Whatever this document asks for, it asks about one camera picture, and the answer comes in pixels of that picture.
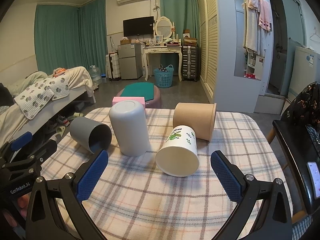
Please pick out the dark grey plastic cup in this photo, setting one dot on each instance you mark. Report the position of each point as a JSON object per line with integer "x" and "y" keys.
{"x": 90, "y": 134}

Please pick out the white hanging towel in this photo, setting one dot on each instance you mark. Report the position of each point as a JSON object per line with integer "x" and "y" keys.
{"x": 253, "y": 34}

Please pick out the brown kraft paper cup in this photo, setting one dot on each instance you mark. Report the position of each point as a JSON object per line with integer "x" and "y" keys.
{"x": 199, "y": 116}

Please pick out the black flat television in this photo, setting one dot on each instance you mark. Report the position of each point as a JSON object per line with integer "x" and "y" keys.
{"x": 138, "y": 26}

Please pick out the green curtain behind mirror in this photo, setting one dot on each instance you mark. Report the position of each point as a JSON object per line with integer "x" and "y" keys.
{"x": 184, "y": 14}

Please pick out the blue plastic laundry basket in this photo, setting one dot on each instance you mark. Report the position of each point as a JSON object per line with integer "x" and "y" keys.
{"x": 163, "y": 76}

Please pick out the plaid checked tablecloth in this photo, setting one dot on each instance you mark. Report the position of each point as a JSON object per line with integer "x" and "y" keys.
{"x": 134, "y": 199}

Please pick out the white washing machine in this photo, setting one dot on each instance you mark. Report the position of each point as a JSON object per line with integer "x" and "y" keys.
{"x": 305, "y": 71}

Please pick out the light grey plastic cup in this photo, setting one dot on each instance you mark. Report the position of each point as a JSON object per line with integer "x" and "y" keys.
{"x": 128, "y": 121}

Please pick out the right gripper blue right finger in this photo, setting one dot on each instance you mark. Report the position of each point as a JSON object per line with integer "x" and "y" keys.
{"x": 273, "y": 220}

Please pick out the pink hanging towel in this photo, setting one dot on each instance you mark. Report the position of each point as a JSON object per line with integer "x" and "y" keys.
{"x": 264, "y": 9}

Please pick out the small grey refrigerator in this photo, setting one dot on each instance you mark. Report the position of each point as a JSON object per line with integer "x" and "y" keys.
{"x": 130, "y": 61}

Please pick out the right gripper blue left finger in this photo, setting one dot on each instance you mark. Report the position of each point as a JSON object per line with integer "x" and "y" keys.
{"x": 44, "y": 219}

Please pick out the green curtain left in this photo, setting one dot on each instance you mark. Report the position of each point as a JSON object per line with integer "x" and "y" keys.
{"x": 68, "y": 36}

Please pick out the white printed paper cup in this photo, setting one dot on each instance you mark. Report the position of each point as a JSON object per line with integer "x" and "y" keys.
{"x": 178, "y": 156}

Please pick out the mauve round stool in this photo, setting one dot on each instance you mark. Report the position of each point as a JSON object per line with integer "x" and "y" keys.
{"x": 155, "y": 103}

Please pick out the leaf patterned white blanket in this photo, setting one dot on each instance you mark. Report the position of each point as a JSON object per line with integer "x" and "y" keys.
{"x": 35, "y": 97}

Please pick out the smartphone with lit screen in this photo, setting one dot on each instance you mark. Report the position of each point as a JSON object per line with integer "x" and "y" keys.
{"x": 315, "y": 178}

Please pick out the bed with beige bedding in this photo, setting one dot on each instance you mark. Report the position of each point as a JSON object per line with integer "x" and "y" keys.
{"x": 13, "y": 121}

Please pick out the oval vanity mirror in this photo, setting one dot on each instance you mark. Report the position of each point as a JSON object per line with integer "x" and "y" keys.
{"x": 163, "y": 27}

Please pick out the louvered wardrobe door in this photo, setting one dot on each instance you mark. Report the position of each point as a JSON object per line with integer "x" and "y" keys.
{"x": 209, "y": 44}

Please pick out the white suitcase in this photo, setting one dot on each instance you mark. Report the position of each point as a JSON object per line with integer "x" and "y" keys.
{"x": 113, "y": 66}

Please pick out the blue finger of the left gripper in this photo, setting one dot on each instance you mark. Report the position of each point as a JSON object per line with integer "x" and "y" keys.
{"x": 30, "y": 155}
{"x": 21, "y": 141}

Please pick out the white dressing table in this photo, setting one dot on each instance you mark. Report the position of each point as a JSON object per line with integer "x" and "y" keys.
{"x": 162, "y": 50}

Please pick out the large water bottle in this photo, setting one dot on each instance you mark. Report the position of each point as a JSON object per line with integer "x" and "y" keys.
{"x": 95, "y": 74}

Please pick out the green seat cushion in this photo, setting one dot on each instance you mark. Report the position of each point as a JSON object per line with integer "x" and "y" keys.
{"x": 142, "y": 89}

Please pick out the black drawer storage tower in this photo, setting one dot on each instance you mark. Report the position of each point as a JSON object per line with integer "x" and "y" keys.
{"x": 190, "y": 63}

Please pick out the person's left hand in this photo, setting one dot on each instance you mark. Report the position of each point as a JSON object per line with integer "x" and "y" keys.
{"x": 15, "y": 211}

